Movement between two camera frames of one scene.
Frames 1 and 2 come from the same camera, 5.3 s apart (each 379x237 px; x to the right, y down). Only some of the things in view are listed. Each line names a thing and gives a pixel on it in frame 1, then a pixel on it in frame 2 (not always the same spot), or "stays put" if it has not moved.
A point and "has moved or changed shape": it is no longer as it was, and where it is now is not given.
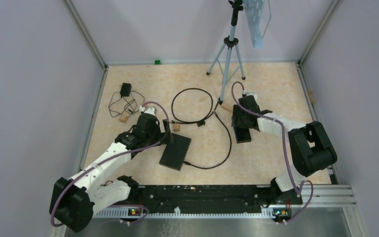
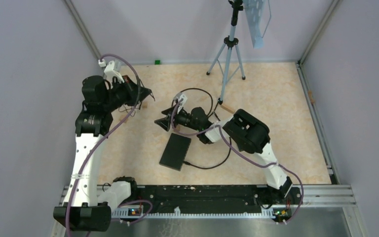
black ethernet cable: [215, 112] stays put
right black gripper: [237, 121] to [165, 123]
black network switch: [174, 154] stays put
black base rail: [209, 198] stays put
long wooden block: [230, 110] stays put
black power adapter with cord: [125, 91] has moved or changed shape
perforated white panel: [254, 9] stays put
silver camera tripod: [228, 59] stays put
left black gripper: [158, 128] to [131, 88]
